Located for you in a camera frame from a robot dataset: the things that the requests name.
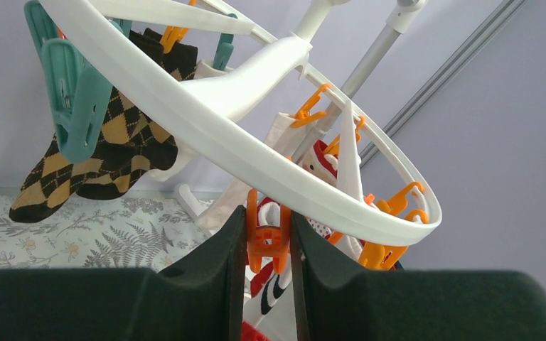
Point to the red dotted sock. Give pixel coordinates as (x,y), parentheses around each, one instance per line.
(249,333)

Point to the floral patterned table mat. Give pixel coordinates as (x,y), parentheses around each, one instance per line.
(126,232)

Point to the red white hanging sock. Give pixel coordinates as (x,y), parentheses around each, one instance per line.
(320,164)

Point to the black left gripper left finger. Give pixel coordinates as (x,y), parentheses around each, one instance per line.
(200,297)

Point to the silver drying rack frame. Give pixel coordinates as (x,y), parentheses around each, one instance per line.
(400,19)

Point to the white sock with black stripes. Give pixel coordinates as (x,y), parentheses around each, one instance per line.
(349,179)

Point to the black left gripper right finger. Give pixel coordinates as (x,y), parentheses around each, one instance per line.
(335,298)

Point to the teal clothes clip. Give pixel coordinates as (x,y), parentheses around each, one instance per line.
(78,93)

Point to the orange clothes clip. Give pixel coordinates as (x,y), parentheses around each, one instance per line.
(383,257)
(267,240)

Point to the brown argyle sock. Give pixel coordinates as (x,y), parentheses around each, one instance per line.
(130,145)

